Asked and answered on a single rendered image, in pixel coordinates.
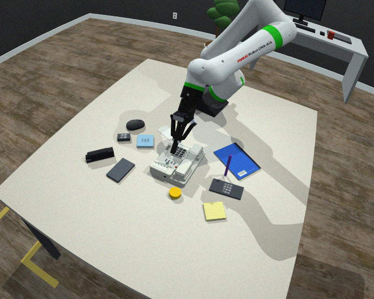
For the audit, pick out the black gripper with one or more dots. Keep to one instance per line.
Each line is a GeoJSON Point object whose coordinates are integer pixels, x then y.
{"type": "Point", "coordinates": [177, 134]}

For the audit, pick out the dark grey computer mouse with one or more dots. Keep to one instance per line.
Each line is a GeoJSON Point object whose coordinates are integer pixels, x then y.
{"type": "Point", "coordinates": [135, 124]}

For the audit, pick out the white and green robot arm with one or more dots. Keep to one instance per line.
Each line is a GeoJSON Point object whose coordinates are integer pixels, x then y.
{"type": "Point", "coordinates": [220, 62]}

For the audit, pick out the grey phone keypad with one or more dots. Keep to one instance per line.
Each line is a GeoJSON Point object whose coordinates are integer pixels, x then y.
{"type": "Point", "coordinates": [226, 188]}

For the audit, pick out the pale yellow sticky note pad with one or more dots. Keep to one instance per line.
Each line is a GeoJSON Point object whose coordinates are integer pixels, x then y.
{"type": "Point", "coordinates": [214, 211]}

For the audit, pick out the yellow short cylinder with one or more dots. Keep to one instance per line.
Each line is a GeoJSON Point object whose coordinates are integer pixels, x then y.
{"type": "Point", "coordinates": [175, 193]}

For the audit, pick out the white rectangular sheet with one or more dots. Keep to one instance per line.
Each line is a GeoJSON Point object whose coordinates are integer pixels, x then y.
{"type": "Point", "coordinates": [166, 131]}

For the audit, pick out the blue notebook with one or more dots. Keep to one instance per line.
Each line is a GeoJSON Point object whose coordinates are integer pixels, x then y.
{"type": "Point", "coordinates": [241, 165]}

